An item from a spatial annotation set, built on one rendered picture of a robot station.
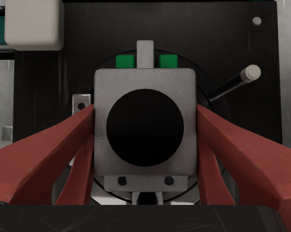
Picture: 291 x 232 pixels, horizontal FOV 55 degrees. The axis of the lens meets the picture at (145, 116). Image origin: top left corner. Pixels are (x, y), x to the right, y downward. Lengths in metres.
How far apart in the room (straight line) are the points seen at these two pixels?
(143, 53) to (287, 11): 0.18
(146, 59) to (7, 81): 0.21
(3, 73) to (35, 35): 0.10
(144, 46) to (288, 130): 0.17
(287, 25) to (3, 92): 0.30
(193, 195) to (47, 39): 0.18
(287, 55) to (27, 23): 0.23
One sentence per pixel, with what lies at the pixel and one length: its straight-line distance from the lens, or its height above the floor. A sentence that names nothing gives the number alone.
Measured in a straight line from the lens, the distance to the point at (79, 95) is 0.22.
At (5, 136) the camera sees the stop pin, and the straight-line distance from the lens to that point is 0.28.
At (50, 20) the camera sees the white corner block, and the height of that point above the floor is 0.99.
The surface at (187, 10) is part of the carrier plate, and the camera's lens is 0.27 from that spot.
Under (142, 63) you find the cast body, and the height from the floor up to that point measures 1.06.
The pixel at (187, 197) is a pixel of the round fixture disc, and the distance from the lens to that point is 0.23.
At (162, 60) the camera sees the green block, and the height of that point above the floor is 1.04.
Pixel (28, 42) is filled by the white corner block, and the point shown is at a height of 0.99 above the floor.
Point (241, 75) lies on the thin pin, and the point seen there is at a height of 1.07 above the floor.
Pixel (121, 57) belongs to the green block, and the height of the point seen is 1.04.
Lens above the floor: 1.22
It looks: 86 degrees down
